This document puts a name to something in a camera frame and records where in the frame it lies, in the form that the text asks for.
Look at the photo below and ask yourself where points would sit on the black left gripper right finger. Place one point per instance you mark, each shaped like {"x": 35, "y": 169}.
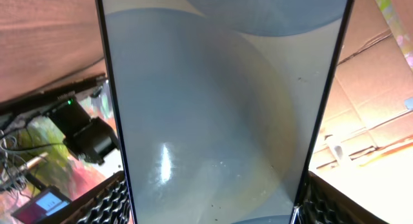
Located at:
{"x": 320, "y": 203}

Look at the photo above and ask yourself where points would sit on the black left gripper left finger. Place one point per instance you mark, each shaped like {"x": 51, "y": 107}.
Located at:
{"x": 107, "y": 203}

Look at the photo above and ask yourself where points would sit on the blue Galaxy smartphone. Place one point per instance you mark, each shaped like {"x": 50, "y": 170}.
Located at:
{"x": 218, "y": 102}

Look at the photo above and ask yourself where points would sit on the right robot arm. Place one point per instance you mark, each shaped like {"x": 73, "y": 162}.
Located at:
{"x": 87, "y": 138}

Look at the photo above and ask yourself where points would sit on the small display screen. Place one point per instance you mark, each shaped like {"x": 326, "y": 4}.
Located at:
{"x": 47, "y": 202}

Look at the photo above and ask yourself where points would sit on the cardboard box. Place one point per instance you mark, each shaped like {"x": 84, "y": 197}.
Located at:
{"x": 369, "y": 109}

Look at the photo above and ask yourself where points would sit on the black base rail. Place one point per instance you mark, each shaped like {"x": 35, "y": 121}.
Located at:
{"x": 78, "y": 89}

